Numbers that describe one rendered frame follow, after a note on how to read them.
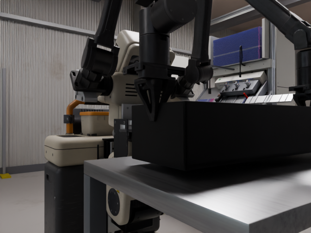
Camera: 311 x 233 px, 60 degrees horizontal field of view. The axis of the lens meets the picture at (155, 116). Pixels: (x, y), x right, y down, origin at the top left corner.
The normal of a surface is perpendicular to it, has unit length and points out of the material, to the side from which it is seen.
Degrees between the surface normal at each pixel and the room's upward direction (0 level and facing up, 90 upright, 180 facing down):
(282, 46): 90
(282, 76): 90
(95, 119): 92
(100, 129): 92
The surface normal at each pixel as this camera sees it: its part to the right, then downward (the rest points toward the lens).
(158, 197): -0.83, 0.00
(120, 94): 0.56, 0.14
